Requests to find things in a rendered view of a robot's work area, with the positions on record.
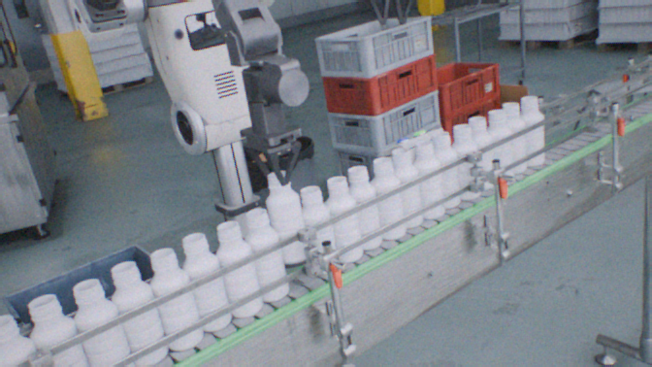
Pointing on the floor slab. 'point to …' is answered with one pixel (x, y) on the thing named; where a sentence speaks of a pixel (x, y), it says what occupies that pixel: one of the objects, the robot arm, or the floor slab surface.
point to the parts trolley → (481, 34)
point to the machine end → (22, 144)
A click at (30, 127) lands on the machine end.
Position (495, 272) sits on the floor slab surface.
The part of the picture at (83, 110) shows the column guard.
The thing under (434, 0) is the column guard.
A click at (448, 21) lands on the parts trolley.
